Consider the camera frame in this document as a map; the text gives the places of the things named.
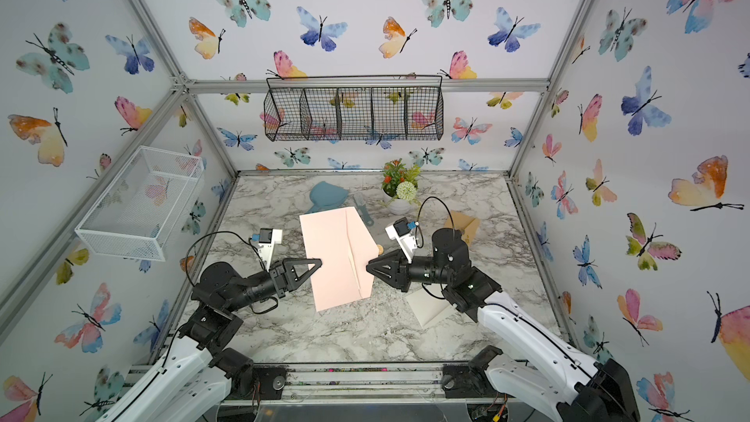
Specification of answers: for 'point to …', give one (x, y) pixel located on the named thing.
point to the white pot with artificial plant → (400, 183)
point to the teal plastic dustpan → (324, 196)
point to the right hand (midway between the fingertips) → (373, 266)
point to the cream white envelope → (428, 309)
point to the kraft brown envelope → (467, 223)
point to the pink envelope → (344, 243)
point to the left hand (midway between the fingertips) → (321, 266)
